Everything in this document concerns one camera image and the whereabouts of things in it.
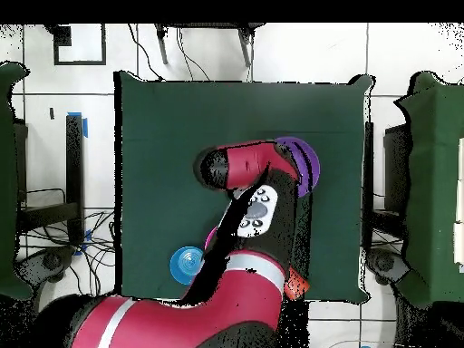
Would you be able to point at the black square floor frame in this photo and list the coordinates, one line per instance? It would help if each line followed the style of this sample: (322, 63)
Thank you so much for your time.
(79, 63)

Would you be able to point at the light blue plastic bowl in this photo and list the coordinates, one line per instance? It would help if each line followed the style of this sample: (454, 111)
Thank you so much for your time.
(185, 265)

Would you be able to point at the black metal post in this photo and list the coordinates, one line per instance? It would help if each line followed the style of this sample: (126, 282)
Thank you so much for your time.
(369, 181)

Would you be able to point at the grey pedestal foot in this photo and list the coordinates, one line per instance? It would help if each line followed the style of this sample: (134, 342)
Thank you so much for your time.
(384, 262)
(50, 261)

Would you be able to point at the green cloth covered side table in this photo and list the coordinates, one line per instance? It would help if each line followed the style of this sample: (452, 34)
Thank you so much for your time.
(435, 181)
(9, 181)

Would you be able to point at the orange plastic cup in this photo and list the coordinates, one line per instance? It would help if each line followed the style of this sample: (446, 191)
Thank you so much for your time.
(299, 284)

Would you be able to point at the blue tape strip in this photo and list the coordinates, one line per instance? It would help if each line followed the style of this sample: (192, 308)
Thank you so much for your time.
(85, 128)

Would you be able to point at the purple plastic bowl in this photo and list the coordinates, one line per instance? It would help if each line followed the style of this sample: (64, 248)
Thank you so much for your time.
(311, 163)

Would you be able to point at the dark green tablecloth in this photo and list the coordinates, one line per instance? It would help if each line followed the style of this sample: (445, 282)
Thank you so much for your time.
(163, 127)

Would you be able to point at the large pink plastic bowl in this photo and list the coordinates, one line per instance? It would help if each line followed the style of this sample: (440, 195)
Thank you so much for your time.
(209, 237)

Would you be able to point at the black metal frame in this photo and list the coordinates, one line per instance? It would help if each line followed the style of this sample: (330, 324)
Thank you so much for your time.
(74, 163)

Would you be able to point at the stand with metal legs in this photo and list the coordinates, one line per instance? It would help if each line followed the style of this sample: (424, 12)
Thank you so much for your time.
(162, 45)

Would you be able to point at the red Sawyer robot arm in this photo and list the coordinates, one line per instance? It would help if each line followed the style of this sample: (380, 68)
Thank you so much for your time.
(217, 319)

